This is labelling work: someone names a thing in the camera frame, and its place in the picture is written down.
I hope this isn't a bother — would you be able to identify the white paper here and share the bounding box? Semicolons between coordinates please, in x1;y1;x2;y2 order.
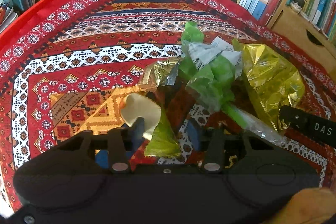
119;93;161;141

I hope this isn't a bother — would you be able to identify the gold foil wrapper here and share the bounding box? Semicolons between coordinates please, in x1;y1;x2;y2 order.
232;39;305;132

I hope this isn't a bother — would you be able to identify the green plastic bag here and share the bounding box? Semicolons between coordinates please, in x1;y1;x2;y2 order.
179;22;243;113

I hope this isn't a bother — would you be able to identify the small gold foil scrap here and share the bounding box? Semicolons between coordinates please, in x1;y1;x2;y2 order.
137;57;181;92

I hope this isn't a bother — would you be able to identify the person right hand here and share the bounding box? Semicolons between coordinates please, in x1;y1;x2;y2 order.
264;188;335;223

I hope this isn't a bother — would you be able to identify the red patterned tablecloth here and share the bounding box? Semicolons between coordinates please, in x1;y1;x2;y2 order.
1;0;335;217

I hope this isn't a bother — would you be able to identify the wooden drawer shelf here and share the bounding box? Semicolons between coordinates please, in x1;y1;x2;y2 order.
267;0;335;76

